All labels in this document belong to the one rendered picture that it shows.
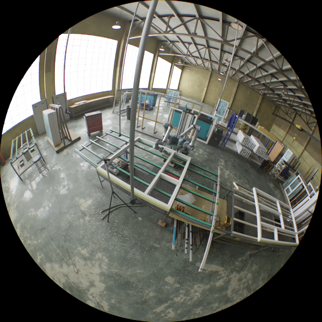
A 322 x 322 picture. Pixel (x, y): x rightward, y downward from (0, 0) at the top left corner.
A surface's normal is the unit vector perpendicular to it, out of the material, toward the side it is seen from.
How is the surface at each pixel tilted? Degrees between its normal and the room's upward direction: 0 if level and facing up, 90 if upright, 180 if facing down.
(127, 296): 0
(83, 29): 90
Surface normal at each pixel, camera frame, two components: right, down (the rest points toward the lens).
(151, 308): 0.17, -0.75
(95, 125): 0.67, 0.57
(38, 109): 0.89, 0.40
